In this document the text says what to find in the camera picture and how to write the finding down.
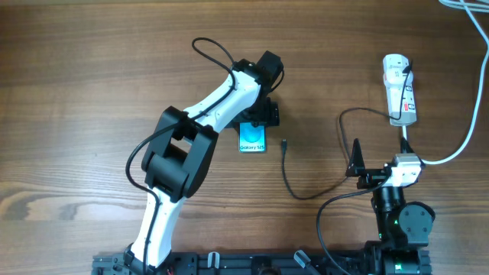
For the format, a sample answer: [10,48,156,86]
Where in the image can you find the Galaxy S25 smartphone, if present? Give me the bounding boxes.
[238,122,266,153]

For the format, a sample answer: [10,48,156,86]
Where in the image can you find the black USB charging cable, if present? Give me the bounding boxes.
[280,59,414,201]

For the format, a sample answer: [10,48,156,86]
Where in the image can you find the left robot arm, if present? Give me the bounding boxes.
[124,51,284,274]

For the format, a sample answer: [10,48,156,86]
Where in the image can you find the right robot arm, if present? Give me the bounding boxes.
[345,138,436,275]

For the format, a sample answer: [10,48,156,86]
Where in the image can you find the white charger plug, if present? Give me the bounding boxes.
[384,64,413,87]

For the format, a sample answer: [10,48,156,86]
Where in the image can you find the white power strip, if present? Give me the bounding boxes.
[383,53,417,127]

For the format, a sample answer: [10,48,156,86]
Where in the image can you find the right black camera cable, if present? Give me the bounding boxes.
[315,176,391,275]

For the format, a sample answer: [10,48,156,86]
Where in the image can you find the white power strip cord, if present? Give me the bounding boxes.
[401,0,489,166]

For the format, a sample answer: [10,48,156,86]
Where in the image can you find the white cables at corner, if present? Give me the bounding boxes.
[438,0,489,14]

